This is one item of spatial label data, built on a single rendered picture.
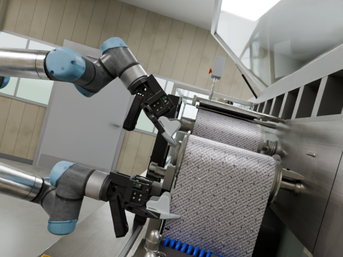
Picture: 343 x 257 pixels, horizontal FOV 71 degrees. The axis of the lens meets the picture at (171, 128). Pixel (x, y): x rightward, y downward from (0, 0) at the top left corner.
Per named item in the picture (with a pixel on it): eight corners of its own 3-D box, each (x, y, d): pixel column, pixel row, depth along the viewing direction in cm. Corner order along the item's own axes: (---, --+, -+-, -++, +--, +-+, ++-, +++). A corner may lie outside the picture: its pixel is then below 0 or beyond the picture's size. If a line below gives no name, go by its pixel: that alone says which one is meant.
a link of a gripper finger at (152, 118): (164, 130, 65) (146, 105, 67) (160, 134, 66) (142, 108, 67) (167, 131, 70) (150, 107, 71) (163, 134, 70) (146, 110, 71)
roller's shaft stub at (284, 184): (267, 185, 69) (271, 171, 69) (291, 193, 68) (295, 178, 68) (271, 189, 64) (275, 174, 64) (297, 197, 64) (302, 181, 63)
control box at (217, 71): (207, 77, 126) (212, 58, 126) (219, 80, 126) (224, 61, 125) (207, 74, 119) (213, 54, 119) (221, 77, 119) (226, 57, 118)
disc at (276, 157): (255, 198, 74) (268, 152, 74) (256, 199, 74) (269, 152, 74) (270, 213, 59) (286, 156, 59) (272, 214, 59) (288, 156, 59)
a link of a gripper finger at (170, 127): (188, 136, 66) (169, 109, 67) (170, 148, 66) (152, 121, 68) (189, 136, 69) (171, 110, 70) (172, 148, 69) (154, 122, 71)
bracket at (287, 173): (275, 171, 69) (277, 164, 69) (295, 177, 68) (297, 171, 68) (281, 175, 64) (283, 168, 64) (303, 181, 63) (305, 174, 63)
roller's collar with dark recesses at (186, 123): (178, 131, 98) (182, 116, 98) (192, 135, 97) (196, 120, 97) (176, 131, 91) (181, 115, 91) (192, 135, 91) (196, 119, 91)
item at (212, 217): (160, 238, 64) (178, 173, 64) (247, 267, 62) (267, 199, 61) (160, 239, 64) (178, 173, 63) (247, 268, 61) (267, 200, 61)
